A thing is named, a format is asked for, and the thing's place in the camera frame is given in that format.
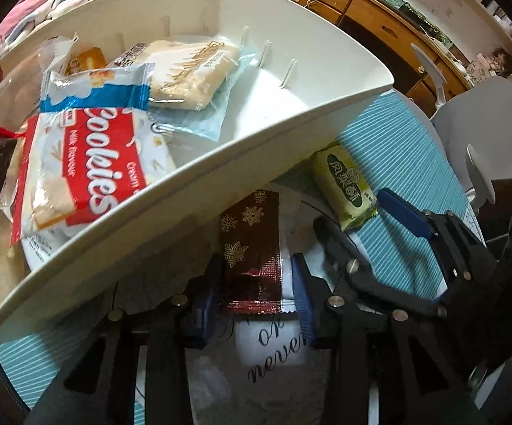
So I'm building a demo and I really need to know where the orange white oat bar packet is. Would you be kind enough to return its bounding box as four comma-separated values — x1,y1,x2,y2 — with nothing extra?
63,46,108,76

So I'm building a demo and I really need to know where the wooden bookshelf hutch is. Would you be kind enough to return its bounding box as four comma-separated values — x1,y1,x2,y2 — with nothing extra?
371,0,512,76

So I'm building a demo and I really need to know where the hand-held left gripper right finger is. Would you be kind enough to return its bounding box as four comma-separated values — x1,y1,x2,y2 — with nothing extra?
290,252,487,425

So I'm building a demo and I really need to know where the white plastic organizer tray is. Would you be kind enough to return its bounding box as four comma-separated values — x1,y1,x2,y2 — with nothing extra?
0,0,396,355

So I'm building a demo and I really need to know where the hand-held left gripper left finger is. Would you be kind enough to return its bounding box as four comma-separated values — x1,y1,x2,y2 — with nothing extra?
26,252,224,425

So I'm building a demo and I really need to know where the green pastry packet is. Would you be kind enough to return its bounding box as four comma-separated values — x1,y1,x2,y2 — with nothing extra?
311,144,379,231

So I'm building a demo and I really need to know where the wooden desk with drawers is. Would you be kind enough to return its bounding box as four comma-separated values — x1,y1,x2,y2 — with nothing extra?
291,0,473,102

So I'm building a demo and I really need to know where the large clear cake packet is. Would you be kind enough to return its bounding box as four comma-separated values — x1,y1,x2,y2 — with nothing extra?
110,40,257,142

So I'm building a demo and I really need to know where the tree print tablecloth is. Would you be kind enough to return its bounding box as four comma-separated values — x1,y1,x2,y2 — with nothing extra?
0,89,487,425

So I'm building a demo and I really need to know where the doll figure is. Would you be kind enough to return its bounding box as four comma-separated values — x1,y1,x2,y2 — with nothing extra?
466,46,512,83

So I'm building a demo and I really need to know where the brown snowflake snack packet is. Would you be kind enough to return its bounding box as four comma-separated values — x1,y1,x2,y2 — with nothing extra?
219,189,283,315

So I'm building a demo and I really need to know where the grey office chair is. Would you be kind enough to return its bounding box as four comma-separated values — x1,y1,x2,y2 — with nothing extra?
410,42,512,213

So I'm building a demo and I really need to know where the white red cookie packet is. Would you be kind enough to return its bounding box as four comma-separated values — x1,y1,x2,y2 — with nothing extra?
10,62,179,246

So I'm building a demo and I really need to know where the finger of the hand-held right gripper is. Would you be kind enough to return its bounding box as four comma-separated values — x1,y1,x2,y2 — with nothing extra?
313,217,443,318
376,188,496,281

